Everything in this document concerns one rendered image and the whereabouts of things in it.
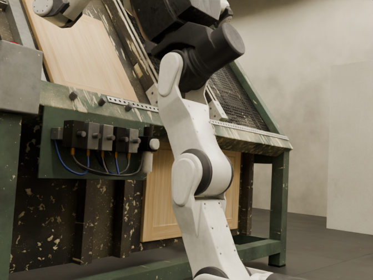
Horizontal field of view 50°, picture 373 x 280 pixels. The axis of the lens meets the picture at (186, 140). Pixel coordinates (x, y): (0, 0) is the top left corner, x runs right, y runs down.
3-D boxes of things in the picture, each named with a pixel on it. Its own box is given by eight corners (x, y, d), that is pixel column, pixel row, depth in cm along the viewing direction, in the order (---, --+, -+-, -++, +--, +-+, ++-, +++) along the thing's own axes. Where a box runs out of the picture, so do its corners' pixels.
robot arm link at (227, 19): (225, -10, 191) (203, -16, 171) (241, 11, 189) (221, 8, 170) (207, 8, 196) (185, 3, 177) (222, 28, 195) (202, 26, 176)
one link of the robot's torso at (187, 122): (241, 190, 128) (215, 56, 139) (208, 190, 114) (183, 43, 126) (203, 199, 137) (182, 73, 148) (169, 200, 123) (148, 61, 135)
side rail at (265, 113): (268, 143, 288) (280, 134, 283) (203, 35, 335) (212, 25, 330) (273, 144, 295) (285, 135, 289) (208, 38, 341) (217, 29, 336)
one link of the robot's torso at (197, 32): (251, 59, 128) (235, 13, 133) (229, 48, 118) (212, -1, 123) (186, 99, 143) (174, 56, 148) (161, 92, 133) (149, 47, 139)
